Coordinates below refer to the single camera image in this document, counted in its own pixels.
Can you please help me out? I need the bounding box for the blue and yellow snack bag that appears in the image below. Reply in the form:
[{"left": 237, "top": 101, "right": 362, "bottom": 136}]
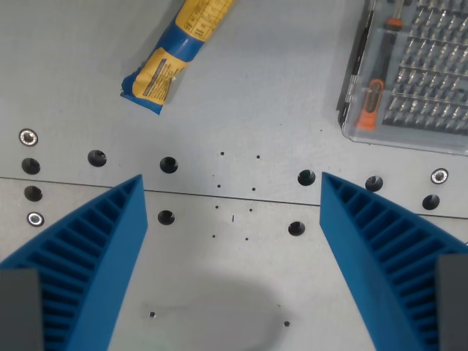
[{"left": 119, "top": 0, "right": 235, "bottom": 116}]

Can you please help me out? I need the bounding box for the orange and black screwdriver handle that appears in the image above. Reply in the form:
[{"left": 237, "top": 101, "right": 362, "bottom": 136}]
[{"left": 355, "top": 78, "right": 385, "bottom": 131}]

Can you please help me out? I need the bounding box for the clear plastic screwdriver bit case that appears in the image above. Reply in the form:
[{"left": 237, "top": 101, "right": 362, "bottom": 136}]
[{"left": 336, "top": 0, "right": 468, "bottom": 157}]

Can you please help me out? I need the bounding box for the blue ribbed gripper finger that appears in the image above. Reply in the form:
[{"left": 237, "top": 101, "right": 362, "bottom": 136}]
[
  {"left": 0, "top": 173, "right": 149, "bottom": 351},
  {"left": 319, "top": 171, "right": 468, "bottom": 351}
]

